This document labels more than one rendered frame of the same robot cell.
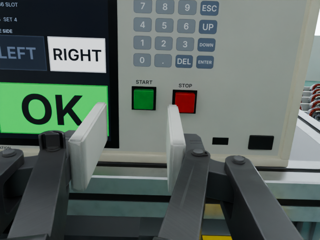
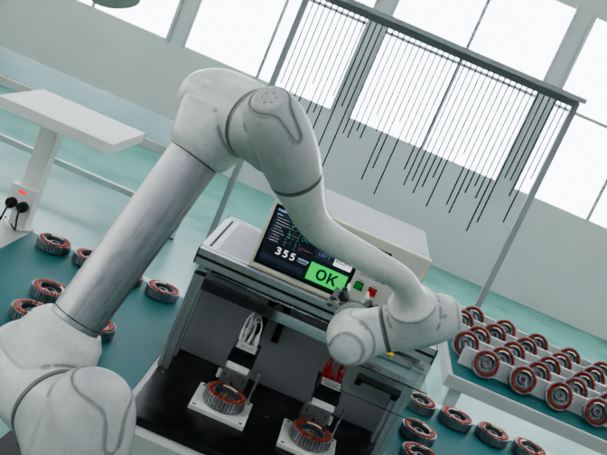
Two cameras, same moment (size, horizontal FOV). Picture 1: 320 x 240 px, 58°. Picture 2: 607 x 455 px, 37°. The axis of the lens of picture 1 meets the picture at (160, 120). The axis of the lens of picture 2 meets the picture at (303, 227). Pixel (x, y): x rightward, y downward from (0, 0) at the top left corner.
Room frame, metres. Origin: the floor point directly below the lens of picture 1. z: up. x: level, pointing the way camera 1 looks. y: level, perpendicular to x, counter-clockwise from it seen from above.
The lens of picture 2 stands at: (-2.01, 0.15, 1.79)
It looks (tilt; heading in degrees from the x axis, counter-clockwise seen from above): 13 degrees down; 1
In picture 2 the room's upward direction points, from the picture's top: 23 degrees clockwise
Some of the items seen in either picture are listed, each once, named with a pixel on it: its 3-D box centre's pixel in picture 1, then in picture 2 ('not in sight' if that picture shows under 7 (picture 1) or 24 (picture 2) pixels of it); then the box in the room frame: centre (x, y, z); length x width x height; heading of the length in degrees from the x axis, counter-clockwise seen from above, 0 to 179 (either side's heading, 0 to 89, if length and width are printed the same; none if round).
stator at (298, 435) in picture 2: not in sight; (311, 434); (0.13, -0.02, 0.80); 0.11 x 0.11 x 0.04
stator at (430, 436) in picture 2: not in sight; (417, 431); (0.52, -0.34, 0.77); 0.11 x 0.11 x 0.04
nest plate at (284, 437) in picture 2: not in sight; (307, 442); (0.13, -0.02, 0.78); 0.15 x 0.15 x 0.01; 1
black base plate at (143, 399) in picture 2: not in sight; (262, 427); (0.15, 0.10, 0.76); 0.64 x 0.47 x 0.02; 91
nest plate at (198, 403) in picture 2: not in sight; (220, 405); (0.13, 0.22, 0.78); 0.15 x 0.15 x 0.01; 1
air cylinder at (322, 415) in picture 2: not in sight; (314, 413); (0.28, -0.02, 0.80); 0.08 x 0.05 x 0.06; 91
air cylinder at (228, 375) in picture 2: not in sight; (234, 377); (0.27, 0.22, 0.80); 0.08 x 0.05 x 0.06; 91
